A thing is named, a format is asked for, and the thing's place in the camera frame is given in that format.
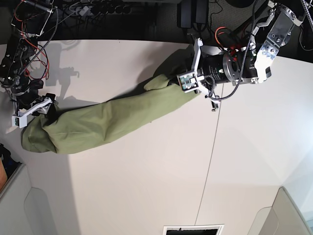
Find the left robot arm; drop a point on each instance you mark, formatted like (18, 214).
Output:
(256, 54)

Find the black multi-socket power strip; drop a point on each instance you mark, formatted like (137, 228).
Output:
(99, 8)

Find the green t-shirt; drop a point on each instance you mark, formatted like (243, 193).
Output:
(70, 131)

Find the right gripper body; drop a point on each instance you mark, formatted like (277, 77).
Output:
(25, 95)

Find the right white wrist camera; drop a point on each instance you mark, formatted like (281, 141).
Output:
(19, 121)

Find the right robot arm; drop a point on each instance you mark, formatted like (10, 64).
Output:
(25, 64)

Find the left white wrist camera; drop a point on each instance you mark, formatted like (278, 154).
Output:
(188, 82)

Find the black power brick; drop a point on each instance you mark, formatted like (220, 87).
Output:
(193, 14)

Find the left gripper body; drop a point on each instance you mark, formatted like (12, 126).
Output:
(212, 70)

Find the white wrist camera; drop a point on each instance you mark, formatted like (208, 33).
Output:
(19, 121)
(188, 82)

